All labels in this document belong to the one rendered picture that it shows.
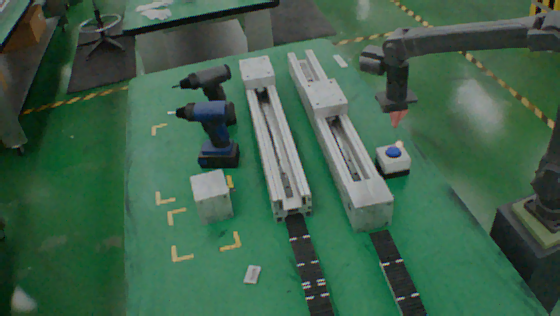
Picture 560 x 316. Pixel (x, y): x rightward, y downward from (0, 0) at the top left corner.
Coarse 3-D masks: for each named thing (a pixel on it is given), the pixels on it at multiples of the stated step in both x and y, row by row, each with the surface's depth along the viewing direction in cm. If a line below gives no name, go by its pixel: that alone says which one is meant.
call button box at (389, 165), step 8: (376, 152) 135; (384, 152) 133; (376, 160) 137; (384, 160) 130; (392, 160) 130; (400, 160) 129; (408, 160) 129; (376, 168) 134; (384, 168) 130; (392, 168) 130; (400, 168) 131; (408, 168) 131; (384, 176) 131; (392, 176) 132; (400, 176) 132
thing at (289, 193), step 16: (256, 96) 168; (272, 96) 159; (256, 112) 152; (272, 112) 158; (256, 128) 145; (272, 128) 148; (288, 128) 143; (272, 144) 142; (288, 144) 136; (272, 160) 131; (288, 160) 135; (272, 176) 126; (288, 176) 130; (304, 176) 124; (272, 192) 120; (288, 192) 124; (304, 192) 119; (272, 208) 125; (288, 208) 121; (304, 208) 121
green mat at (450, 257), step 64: (192, 64) 204; (320, 64) 192; (128, 128) 167; (192, 128) 163; (384, 128) 152; (128, 192) 138; (192, 192) 136; (256, 192) 133; (320, 192) 131; (448, 192) 125; (128, 256) 117; (256, 256) 114; (320, 256) 112; (448, 256) 107
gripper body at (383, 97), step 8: (392, 88) 117; (400, 88) 116; (408, 88) 123; (376, 96) 122; (384, 96) 121; (392, 96) 118; (400, 96) 118; (408, 96) 120; (416, 96) 120; (384, 104) 118; (392, 104) 118
